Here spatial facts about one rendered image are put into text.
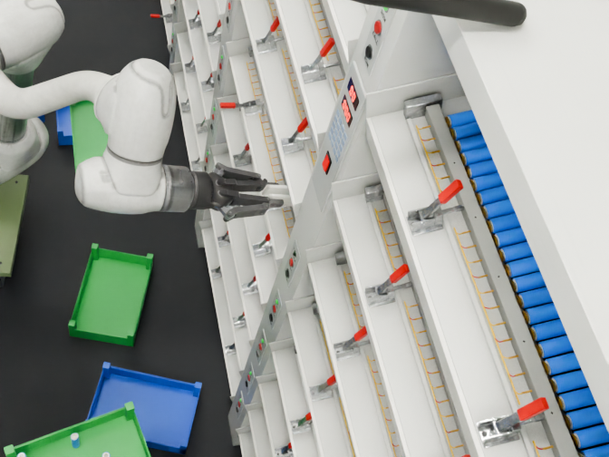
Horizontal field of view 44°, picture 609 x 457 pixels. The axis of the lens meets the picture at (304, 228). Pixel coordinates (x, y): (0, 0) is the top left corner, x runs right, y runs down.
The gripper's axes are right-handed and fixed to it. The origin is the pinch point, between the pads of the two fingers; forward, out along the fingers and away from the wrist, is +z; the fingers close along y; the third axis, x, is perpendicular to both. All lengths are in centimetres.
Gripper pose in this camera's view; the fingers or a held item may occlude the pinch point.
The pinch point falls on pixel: (280, 195)
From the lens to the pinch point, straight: 158.1
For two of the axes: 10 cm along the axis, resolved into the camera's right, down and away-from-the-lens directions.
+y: -2.4, -8.4, 4.9
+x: -4.2, 5.4, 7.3
